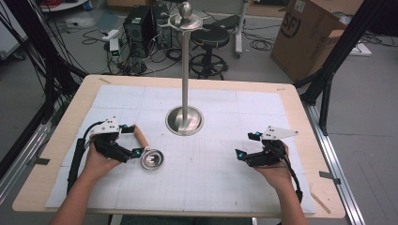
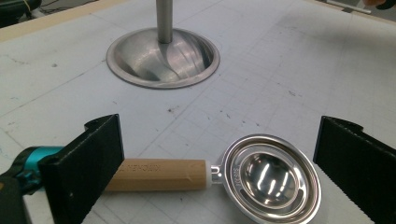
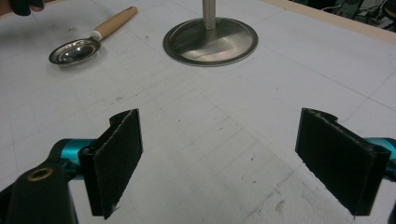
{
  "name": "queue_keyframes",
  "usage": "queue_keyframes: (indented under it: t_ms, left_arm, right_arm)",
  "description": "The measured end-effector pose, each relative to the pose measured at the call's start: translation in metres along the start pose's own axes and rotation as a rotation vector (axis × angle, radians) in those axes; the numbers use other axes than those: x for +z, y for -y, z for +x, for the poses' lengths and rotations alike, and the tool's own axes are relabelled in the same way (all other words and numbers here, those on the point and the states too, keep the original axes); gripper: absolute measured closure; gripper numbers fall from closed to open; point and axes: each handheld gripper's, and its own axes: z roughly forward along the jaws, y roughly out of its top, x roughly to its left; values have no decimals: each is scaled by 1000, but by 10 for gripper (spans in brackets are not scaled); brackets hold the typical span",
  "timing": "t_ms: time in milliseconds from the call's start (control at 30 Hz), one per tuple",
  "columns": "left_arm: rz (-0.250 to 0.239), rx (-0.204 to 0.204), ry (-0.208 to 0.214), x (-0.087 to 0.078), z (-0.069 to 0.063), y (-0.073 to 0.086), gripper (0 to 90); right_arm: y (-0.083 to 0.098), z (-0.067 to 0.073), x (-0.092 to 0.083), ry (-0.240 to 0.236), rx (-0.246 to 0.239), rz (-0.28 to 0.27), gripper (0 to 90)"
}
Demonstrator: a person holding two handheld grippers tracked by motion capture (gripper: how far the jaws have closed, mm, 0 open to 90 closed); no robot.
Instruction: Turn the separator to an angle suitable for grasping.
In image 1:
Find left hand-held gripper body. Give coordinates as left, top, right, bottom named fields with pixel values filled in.
left=88, top=116, right=132, bottom=164

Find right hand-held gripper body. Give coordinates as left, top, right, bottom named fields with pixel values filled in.
left=245, top=125, right=299, bottom=168

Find metal ladle with wooden handle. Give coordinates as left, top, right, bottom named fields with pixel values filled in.
left=132, top=124, right=165, bottom=172

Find metal utensil stand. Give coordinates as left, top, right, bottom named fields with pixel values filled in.
left=164, top=0, right=206, bottom=137

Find person's right hand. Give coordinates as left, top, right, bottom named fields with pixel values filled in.
left=253, top=142, right=298, bottom=190

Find person's left hand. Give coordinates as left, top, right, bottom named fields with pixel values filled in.
left=83, top=133, right=122, bottom=182

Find thin wooden stick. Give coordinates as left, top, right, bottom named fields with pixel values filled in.
left=309, top=190, right=332, bottom=215

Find white device with green display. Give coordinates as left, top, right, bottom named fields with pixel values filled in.
left=109, top=37, right=122, bottom=61

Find person's dark trousers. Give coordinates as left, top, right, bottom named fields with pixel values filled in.
left=119, top=215, right=255, bottom=225

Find white power strip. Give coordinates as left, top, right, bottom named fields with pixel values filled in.
left=100, top=28, right=122, bottom=42

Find black computer tower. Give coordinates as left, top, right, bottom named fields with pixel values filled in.
left=122, top=5, right=157, bottom=59

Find black round stool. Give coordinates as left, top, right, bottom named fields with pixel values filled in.
left=188, top=25, right=232, bottom=81

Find white stand pole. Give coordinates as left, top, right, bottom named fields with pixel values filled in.
left=234, top=0, right=251, bottom=59

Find dark computer tower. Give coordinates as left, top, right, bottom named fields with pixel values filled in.
left=151, top=3, right=174, bottom=50

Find brown cardboard box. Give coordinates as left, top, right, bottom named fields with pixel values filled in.
left=269, top=0, right=366, bottom=83

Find flat white box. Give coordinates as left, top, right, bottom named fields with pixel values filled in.
left=347, top=41, right=374, bottom=58

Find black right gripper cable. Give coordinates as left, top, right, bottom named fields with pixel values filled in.
left=275, top=146, right=304, bottom=203

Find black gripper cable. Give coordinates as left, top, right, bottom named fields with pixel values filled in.
left=66, top=121, right=106, bottom=195
left=275, top=146, right=304, bottom=203

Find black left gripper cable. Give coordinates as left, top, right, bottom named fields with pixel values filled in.
left=66, top=121, right=106, bottom=195

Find aluminium rail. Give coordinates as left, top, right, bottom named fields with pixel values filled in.
left=300, top=102, right=366, bottom=225
left=0, top=120, right=54, bottom=205

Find black floor cables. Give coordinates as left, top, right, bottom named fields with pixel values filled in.
left=242, top=22, right=278, bottom=53

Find black frame post with cables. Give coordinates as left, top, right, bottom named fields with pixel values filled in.
left=0, top=0, right=89, bottom=126

